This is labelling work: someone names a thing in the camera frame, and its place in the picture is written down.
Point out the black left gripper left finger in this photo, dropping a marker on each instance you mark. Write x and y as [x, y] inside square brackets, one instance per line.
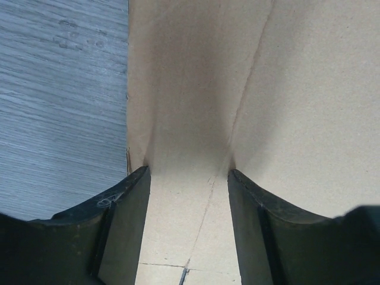
[95, 242]

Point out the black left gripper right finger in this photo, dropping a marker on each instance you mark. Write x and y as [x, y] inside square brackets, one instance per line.
[280, 243]

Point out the brown cardboard box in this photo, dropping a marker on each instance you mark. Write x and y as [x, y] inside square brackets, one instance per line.
[287, 92]

